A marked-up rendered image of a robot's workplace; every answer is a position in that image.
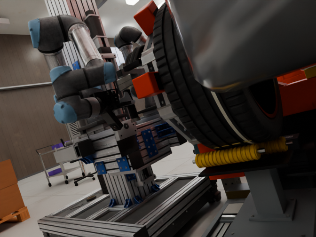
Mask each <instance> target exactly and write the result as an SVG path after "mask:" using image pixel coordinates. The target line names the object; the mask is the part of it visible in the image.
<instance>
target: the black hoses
mask: <svg viewBox="0 0 316 237"><path fill-rule="evenodd" d="M144 46H145V45H141V46H137V47H136V48H135V49H134V50H133V51H132V52H131V53H129V54H128V55H127V57H126V62H125V67H123V69H124V72H126V71H131V70H132V69H134V68H136V67H138V66H140V65H142V60H141V59H139V58H141V56H142V52H143V49H144Z"/></svg>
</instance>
